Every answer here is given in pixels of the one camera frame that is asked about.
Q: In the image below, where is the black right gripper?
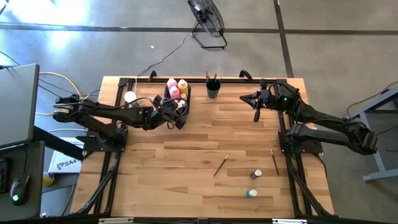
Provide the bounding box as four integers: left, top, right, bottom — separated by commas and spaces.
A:
239, 78, 278, 123

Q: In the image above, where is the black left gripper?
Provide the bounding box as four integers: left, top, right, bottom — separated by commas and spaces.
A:
149, 94, 190, 131

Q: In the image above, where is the large yellow paint bottle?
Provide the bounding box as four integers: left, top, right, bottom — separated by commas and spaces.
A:
177, 78, 190, 96

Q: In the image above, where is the teal ribbed cup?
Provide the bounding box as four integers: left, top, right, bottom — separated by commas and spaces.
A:
205, 77, 221, 99

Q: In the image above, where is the white bulb table lamp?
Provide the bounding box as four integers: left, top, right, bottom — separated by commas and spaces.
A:
123, 91, 138, 104

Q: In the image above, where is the black floor fan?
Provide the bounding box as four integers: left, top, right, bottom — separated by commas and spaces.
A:
187, 0, 228, 50

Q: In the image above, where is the white SA4 box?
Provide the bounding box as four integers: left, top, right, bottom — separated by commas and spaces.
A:
48, 136, 85, 174

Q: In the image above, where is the black diagonal desk bar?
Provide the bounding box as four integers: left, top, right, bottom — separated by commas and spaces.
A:
32, 126, 85, 161

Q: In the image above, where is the yellow roll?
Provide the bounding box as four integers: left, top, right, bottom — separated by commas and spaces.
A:
42, 172, 55, 188

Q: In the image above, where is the black desk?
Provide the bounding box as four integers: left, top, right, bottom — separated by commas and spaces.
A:
0, 139, 47, 222

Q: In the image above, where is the black computer mouse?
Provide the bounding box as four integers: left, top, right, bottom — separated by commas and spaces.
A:
9, 173, 31, 207

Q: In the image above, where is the black keyboard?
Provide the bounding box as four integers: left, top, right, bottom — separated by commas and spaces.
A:
0, 158, 9, 195

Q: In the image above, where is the black aluminium table frame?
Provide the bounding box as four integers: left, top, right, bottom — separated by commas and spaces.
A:
70, 77, 335, 218

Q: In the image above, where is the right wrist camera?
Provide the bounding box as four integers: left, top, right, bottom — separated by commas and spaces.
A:
272, 82, 300, 110

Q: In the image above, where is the black fan cable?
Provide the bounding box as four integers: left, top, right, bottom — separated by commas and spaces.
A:
136, 29, 195, 77

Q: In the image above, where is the yellow cable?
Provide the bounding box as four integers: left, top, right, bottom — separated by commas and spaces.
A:
34, 71, 83, 116

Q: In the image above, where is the black floor cable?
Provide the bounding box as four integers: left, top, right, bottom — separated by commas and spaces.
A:
341, 80, 398, 152

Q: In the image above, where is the silver aluminium bracket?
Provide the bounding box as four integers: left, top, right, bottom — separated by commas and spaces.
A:
272, 218, 308, 224
98, 217, 134, 224

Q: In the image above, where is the grey metal desk frame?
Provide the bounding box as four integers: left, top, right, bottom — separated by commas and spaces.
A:
343, 86, 398, 184

